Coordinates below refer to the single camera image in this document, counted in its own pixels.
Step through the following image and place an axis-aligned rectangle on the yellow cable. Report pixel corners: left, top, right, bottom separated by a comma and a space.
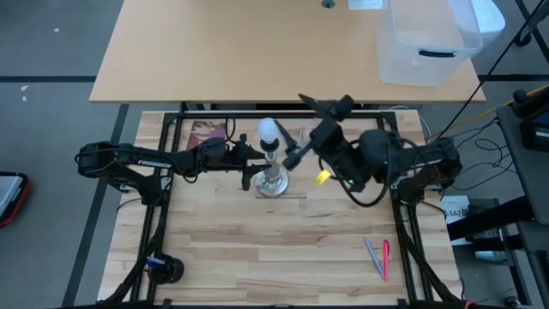
428, 84, 549, 141

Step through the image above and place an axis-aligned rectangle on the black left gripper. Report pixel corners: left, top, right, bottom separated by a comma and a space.
197, 133, 272, 191

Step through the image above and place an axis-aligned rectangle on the white labelled box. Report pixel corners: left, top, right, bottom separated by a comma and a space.
440, 195, 472, 224

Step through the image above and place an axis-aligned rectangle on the black stand foot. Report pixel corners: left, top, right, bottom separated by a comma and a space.
512, 0, 549, 48

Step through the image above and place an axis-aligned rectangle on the grey cart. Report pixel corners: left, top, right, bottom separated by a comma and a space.
445, 102, 549, 309

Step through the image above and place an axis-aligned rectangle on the white frosted lightbulb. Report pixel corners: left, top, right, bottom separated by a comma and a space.
256, 117, 281, 145

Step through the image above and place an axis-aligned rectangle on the grey purple pen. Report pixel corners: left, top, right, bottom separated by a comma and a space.
363, 237, 386, 280

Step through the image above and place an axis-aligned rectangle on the tan wooden desk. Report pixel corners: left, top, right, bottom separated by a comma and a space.
88, 0, 487, 104

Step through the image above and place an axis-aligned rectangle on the black round pen cup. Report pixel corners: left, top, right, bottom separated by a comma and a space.
145, 252, 185, 285

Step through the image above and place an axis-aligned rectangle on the red edged case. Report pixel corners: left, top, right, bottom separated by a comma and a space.
0, 171, 32, 228

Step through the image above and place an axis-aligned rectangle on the metal lamp base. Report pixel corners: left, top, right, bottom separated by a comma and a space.
255, 139, 291, 198

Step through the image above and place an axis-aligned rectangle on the small white box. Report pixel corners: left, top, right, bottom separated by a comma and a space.
347, 0, 383, 11

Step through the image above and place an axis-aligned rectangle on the picture cover book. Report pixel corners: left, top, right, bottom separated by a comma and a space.
186, 119, 228, 151

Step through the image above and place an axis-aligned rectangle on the black device on cart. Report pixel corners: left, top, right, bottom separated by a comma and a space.
512, 85, 549, 154

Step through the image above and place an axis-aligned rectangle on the thin black pole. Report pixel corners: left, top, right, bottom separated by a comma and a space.
432, 0, 548, 145

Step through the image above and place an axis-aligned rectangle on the clear plastic storage bin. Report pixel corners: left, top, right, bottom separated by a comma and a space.
376, 0, 484, 88

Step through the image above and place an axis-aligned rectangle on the pink pen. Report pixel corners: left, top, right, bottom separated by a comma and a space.
382, 239, 390, 283

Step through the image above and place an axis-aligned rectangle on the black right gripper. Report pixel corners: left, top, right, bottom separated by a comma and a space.
274, 116, 347, 172

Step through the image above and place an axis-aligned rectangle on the black aluminium table frame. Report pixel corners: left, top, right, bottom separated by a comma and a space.
100, 109, 467, 309

